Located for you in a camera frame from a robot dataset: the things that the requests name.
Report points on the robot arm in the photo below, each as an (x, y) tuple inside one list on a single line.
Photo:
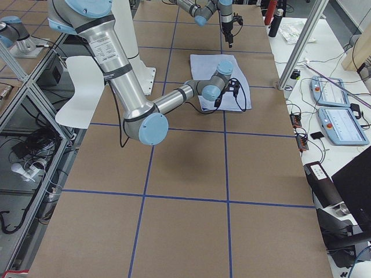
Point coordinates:
[(202, 14), (107, 26)]

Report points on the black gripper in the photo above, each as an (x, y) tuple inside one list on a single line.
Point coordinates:
[(221, 96), (227, 27)]

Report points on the red bottle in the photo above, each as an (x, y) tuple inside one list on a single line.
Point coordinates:
[(270, 11)]

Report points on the aluminium frame post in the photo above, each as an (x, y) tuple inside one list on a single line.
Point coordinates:
[(310, 24)]

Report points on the black monitor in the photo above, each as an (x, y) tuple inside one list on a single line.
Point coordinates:
[(353, 185)]

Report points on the black box device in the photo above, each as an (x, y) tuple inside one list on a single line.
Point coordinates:
[(321, 184)]

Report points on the upper teach pendant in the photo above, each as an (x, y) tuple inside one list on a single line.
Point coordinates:
[(329, 94)]

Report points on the lower teach pendant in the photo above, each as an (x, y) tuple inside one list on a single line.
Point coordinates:
[(341, 126)]

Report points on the teach pendant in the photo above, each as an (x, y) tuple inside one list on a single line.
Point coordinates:
[(329, 94), (341, 126)]

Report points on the black water bottle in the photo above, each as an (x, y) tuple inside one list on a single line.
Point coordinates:
[(274, 26)]

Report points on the blue striped button shirt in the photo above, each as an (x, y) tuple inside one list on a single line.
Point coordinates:
[(212, 73)]

